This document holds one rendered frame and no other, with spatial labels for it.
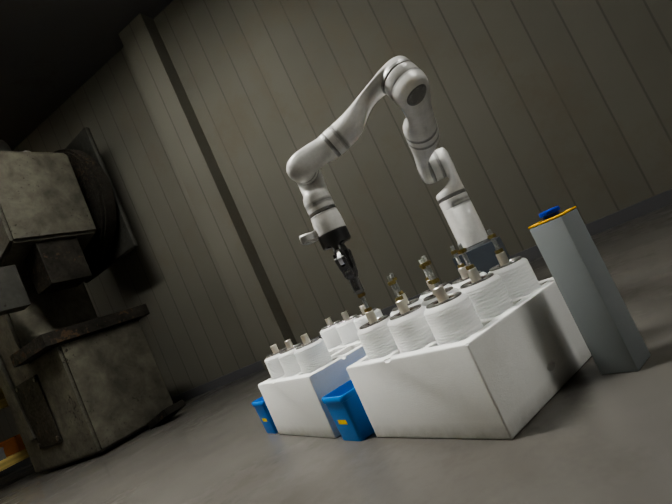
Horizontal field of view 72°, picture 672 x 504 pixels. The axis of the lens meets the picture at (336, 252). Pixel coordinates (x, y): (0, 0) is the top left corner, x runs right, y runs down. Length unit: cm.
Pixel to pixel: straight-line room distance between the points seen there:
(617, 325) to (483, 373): 27
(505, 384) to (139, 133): 432
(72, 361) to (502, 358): 323
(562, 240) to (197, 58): 388
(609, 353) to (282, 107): 328
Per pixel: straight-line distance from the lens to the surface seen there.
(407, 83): 111
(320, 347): 135
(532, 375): 97
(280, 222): 386
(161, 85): 448
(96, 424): 375
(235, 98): 416
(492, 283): 100
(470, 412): 93
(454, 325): 91
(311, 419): 140
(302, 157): 111
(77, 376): 375
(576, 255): 96
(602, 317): 99
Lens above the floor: 36
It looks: 4 degrees up
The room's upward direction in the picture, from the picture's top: 25 degrees counter-clockwise
